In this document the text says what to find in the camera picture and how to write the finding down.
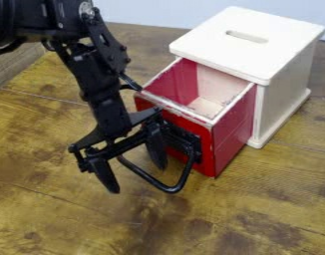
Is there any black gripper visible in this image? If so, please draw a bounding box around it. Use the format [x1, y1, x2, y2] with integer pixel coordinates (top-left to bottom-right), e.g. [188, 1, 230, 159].
[69, 92, 167, 194]

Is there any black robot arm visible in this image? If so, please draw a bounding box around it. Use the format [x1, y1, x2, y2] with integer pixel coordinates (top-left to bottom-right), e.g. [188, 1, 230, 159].
[0, 0, 161, 193]

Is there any red wooden drawer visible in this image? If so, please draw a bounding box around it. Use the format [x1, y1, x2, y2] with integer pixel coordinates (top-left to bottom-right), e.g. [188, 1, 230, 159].
[135, 58, 256, 177]

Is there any white wooden box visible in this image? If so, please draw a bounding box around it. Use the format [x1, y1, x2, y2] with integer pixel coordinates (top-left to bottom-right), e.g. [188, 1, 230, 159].
[168, 6, 325, 148]

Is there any black metal drawer handle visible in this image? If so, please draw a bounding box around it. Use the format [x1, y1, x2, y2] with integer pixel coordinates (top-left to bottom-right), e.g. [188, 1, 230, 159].
[116, 113, 203, 194]

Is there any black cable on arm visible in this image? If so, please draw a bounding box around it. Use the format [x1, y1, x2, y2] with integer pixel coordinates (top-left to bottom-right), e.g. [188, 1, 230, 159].
[117, 72, 144, 93]

